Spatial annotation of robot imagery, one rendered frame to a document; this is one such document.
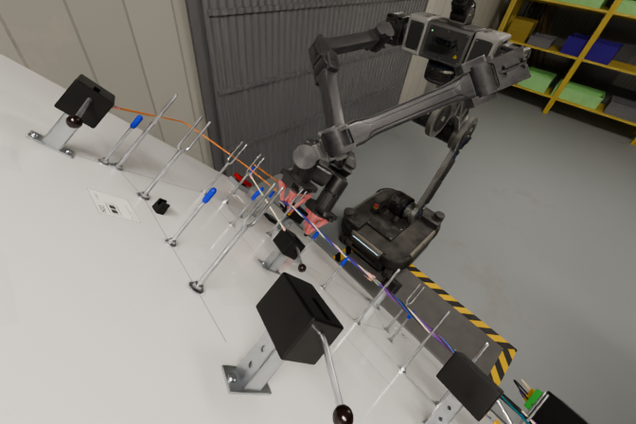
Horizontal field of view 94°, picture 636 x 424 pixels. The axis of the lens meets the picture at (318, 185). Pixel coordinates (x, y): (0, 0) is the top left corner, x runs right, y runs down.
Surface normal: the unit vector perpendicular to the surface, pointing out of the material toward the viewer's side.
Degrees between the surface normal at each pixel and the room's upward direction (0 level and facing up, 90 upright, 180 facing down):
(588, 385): 0
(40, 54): 90
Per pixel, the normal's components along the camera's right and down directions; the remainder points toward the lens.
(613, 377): 0.10, -0.75
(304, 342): 0.50, 0.40
